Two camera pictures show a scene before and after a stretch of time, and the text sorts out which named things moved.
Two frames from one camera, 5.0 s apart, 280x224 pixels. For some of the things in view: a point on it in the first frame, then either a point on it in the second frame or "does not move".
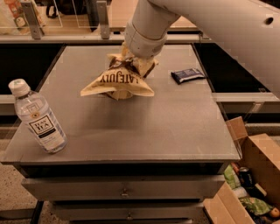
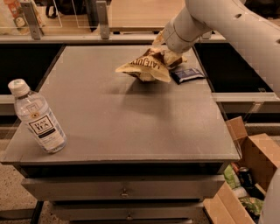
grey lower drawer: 131,211 does not move
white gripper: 142,43 to 173,39
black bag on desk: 66,7 does not move
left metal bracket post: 34,26 does not move
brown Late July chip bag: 119,81 to 152,65
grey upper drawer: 122,188 does not move
